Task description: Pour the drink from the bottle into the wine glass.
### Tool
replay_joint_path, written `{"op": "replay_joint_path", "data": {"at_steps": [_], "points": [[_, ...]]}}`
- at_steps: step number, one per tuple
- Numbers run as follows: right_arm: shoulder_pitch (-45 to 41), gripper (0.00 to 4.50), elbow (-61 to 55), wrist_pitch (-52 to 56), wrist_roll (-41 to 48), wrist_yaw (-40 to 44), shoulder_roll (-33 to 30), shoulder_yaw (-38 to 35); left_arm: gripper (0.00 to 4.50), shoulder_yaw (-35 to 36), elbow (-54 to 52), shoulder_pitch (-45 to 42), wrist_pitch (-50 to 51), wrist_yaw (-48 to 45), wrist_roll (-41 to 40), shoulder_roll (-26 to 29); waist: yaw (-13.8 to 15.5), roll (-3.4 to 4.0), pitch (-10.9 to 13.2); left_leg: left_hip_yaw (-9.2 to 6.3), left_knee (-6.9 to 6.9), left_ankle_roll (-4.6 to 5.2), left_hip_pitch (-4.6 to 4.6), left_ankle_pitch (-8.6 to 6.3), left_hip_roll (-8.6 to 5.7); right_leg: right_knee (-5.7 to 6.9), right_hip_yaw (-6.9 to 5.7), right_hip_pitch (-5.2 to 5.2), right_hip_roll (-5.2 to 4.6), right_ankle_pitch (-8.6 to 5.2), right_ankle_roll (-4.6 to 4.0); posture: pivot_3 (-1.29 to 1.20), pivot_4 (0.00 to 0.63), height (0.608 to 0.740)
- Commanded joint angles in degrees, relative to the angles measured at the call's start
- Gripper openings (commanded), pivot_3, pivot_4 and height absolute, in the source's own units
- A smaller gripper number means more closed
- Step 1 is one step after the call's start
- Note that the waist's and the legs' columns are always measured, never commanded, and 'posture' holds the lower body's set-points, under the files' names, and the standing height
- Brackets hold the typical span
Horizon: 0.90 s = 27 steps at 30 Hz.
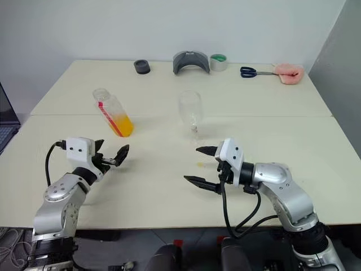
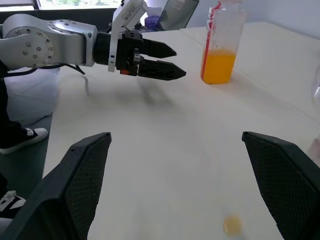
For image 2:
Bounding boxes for orange juice spill spot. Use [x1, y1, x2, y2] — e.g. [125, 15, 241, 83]
[222, 214, 244, 236]

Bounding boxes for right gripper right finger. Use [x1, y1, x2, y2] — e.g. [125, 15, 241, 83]
[241, 131, 320, 240]

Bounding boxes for black white sneaker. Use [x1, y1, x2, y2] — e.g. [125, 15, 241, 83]
[0, 189, 27, 220]
[0, 127, 49, 155]

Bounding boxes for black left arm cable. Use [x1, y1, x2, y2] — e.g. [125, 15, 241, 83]
[7, 63, 90, 97]

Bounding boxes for window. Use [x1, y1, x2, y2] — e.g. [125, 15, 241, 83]
[31, 0, 124, 11]

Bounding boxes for clear orange juice bottle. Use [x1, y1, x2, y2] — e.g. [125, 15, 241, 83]
[200, 0, 249, 85]

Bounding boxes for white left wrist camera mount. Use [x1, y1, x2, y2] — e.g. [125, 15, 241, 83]
[107, 0, 149, 73]

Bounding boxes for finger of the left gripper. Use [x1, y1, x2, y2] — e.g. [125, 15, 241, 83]
[136, 57, 188, 82]
[139, 39, 178, 59]

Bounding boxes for purple box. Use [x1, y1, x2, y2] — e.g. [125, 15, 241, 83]
[145, 15, 162, 27]

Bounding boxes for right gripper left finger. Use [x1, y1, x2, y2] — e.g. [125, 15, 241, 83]
[0, 131, 113, 240]

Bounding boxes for person's leg black trousers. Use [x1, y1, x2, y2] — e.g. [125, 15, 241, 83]
[0, 58, 25, 149]

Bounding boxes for dark laptop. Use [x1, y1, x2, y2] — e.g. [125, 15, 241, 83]
[157, 0, 200, 32]

